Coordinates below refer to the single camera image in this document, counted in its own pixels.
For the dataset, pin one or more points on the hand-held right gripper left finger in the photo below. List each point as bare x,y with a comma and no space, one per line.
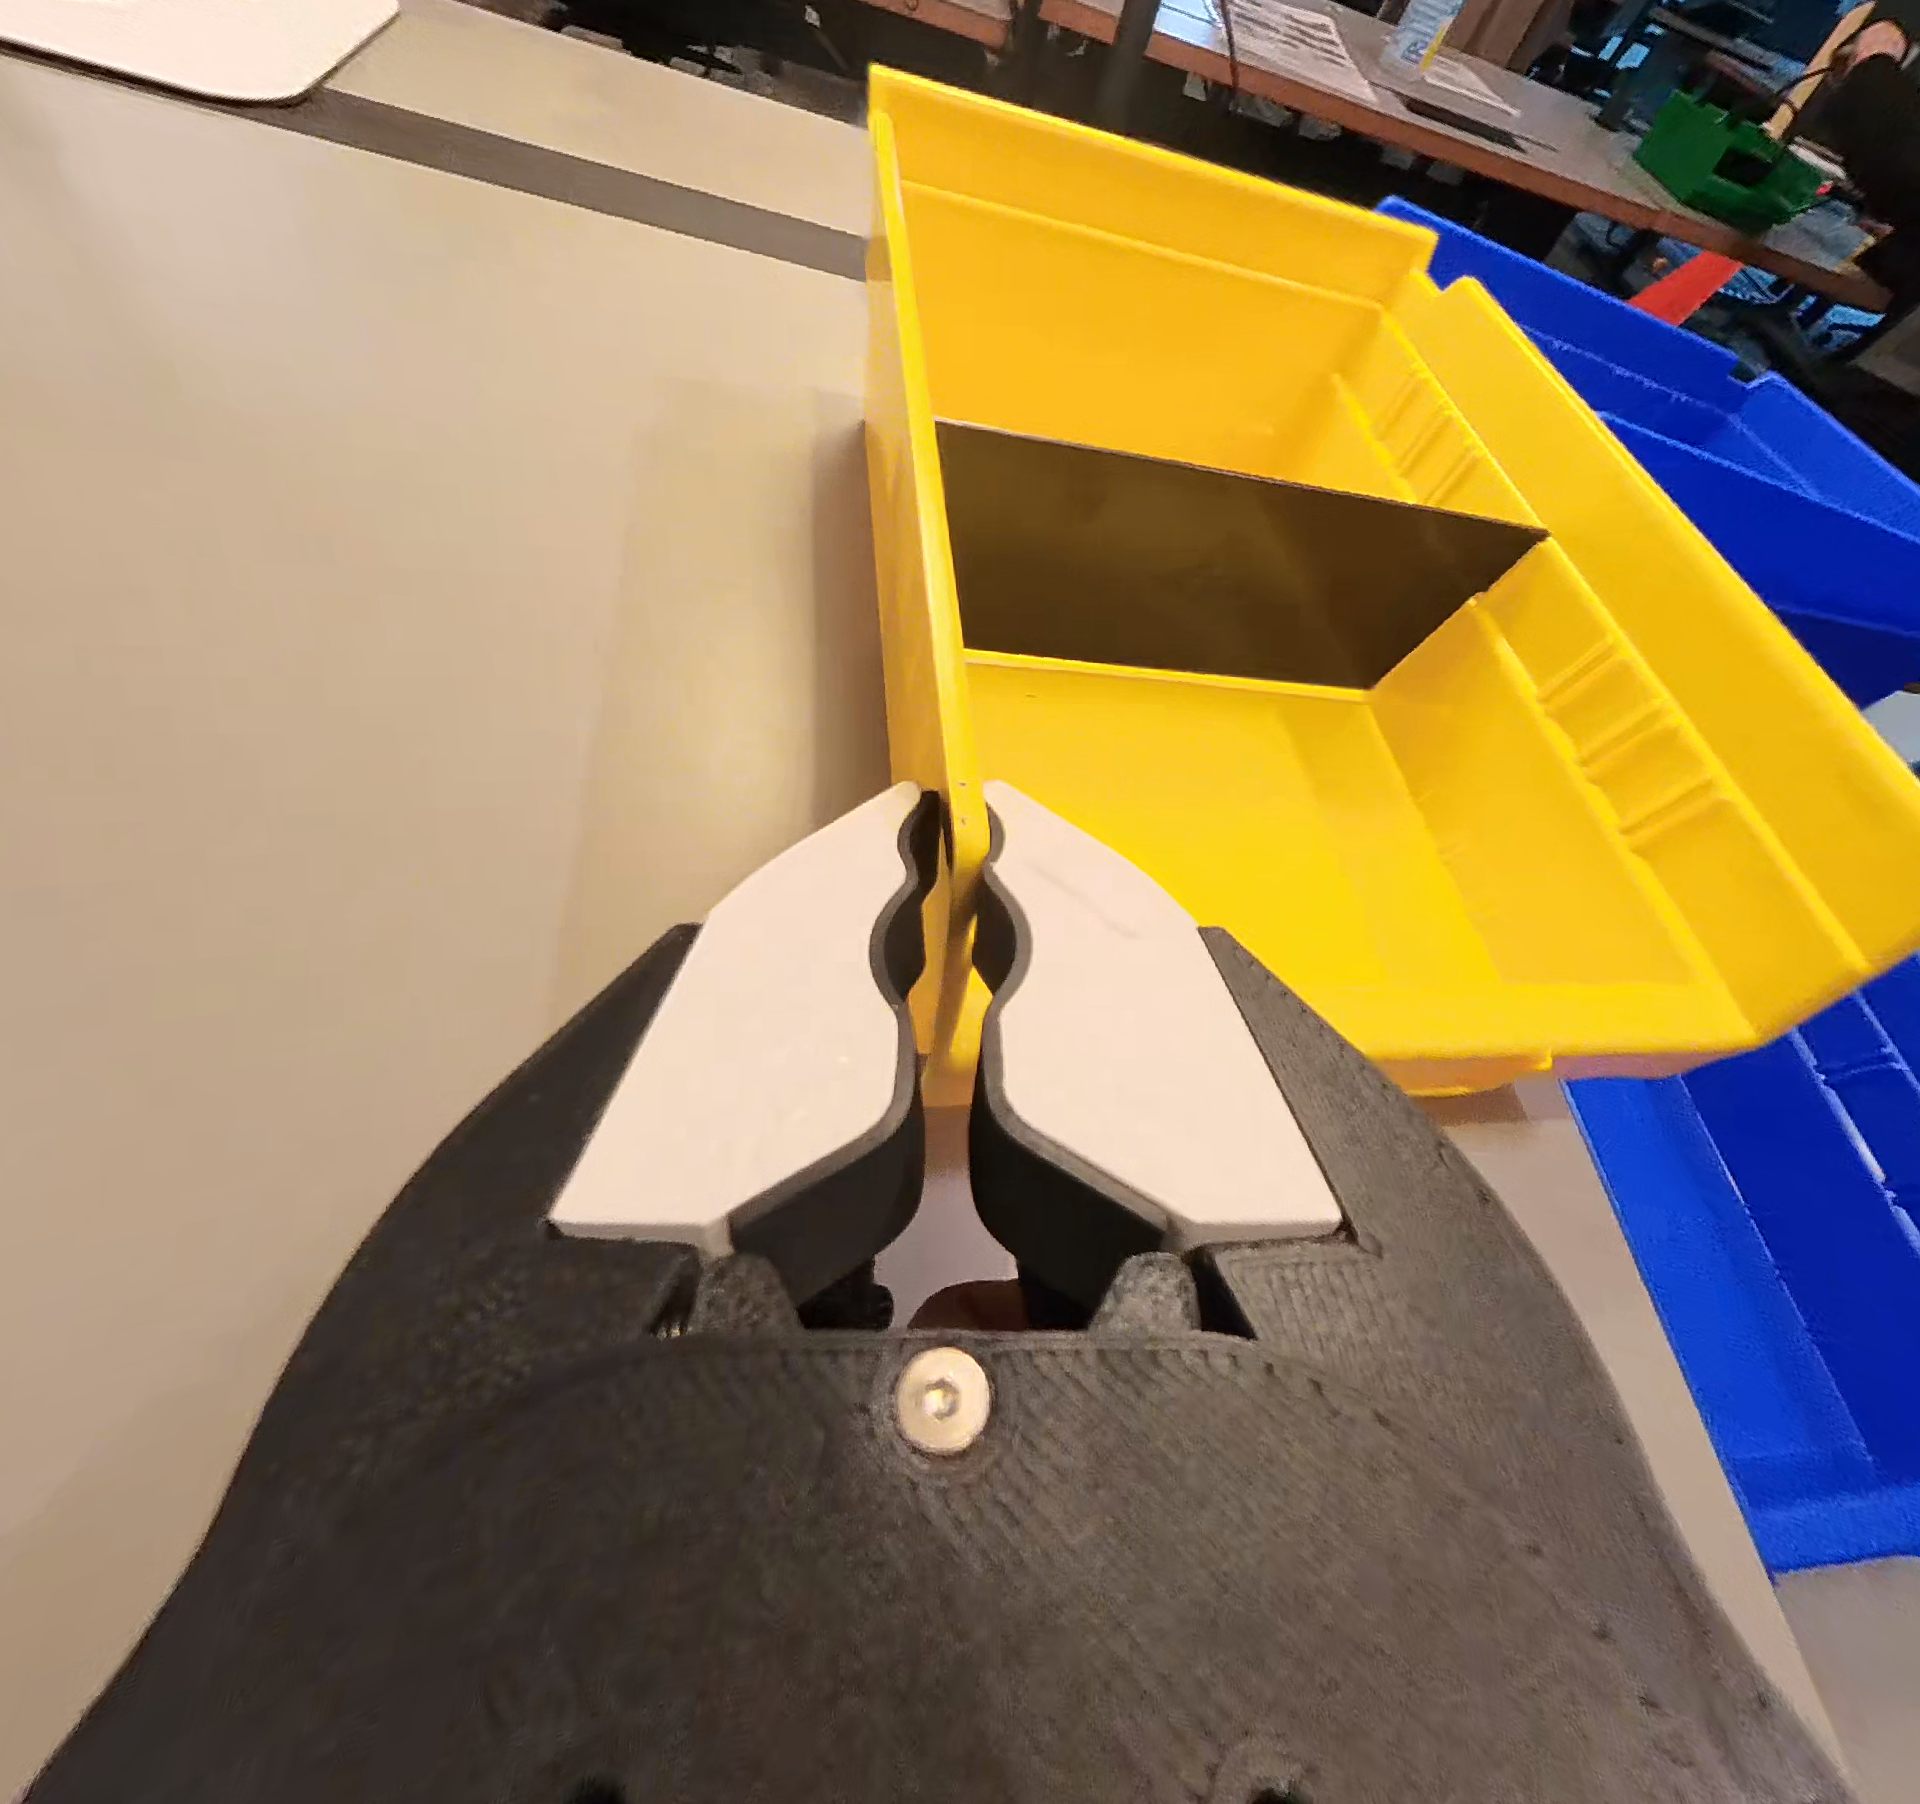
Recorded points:
751,1068

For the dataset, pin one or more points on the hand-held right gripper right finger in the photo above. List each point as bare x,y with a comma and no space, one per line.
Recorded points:
1140,1068

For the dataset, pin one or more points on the blue plastic storage bin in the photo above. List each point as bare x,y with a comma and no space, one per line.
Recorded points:
1800,1234

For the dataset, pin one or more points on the yellow plastic storage bin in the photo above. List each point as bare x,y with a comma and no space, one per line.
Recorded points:
1200,304

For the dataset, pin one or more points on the black bin divider plate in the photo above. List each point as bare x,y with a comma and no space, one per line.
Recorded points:
1200,559

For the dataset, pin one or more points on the black tape strip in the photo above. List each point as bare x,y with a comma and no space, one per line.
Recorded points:
600,184

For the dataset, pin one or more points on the red orange object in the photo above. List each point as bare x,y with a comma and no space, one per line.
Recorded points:
1688,289

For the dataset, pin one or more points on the wooden workbench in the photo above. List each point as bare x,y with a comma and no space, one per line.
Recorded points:
1575,146

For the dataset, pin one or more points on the printed paper sheets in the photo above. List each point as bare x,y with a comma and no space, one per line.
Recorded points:
1290,33

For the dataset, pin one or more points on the green plastic bin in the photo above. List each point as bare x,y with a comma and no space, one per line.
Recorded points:
1710,154

